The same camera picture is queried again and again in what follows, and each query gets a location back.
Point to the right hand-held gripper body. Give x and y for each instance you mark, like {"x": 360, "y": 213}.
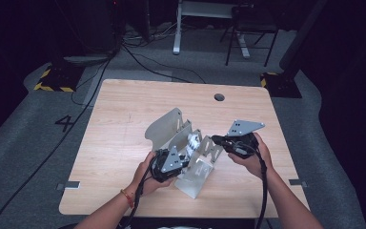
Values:
{"x": 243, "y": 127}

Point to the dark slanted pole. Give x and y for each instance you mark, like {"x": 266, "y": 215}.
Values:
{"x": 301, "y": 35}

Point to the black yellow striped stand base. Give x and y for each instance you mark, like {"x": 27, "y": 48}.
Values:
{"x": 60, "y": 78}
{"x": 282, "y": 86}

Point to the person's right hand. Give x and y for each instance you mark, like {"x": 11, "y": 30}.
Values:
{"x": 260, "y": 163}

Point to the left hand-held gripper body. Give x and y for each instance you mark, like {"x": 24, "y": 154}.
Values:
{"x": 168, "y": 165}

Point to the black chair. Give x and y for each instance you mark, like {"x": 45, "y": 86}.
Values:
{"x": 251, "y": 19}

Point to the white desk frame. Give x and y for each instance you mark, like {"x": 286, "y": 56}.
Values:
{"x": 178, "y": 31}

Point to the dark cabinet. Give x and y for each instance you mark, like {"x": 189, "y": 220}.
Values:
{"x": 95, "y": 25}

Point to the person's left hand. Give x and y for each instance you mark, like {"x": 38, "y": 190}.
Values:
{"x": 143, "y": 181}

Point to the white black patterned sock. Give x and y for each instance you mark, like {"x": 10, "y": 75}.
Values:
{"x": 193, "y": 144}

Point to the grey metal expandable rack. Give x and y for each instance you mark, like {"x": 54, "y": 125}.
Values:
{"x": 165, "y": 130}

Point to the round dark table grommet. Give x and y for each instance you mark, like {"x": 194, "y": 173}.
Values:
{"x": 219, "y": 97}

